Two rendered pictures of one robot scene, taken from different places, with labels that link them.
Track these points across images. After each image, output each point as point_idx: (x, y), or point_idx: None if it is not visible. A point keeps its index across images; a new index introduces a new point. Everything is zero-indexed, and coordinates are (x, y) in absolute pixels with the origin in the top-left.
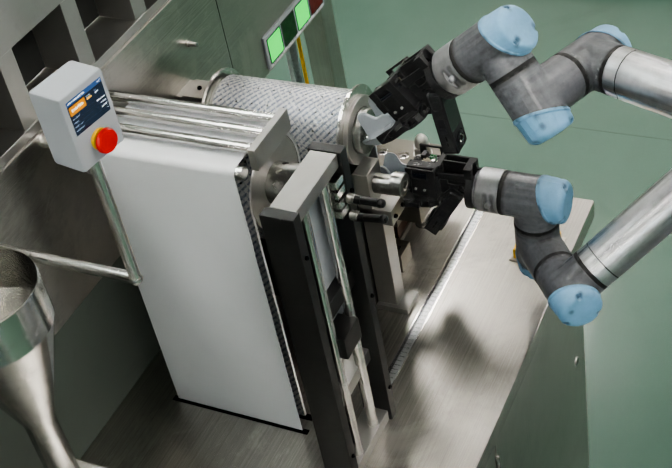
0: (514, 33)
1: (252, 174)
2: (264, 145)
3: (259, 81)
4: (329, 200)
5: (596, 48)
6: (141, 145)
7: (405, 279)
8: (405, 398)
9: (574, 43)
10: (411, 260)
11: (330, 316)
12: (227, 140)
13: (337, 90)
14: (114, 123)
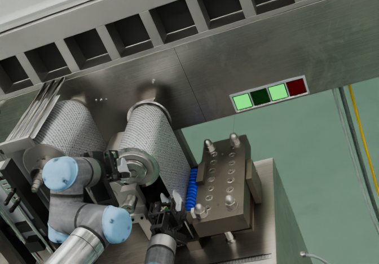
0: (44, 175)
1: (24, 154)
2: (8, 146)
3: (140, 117)
4: (0, 185)
5: (86, 218)
6: None
7: (184, 254)
8: None
9: (95, 206)
10: (199, 250)
11: (13, 230)
12: (9, 134)
13: (132, 144)
14: None
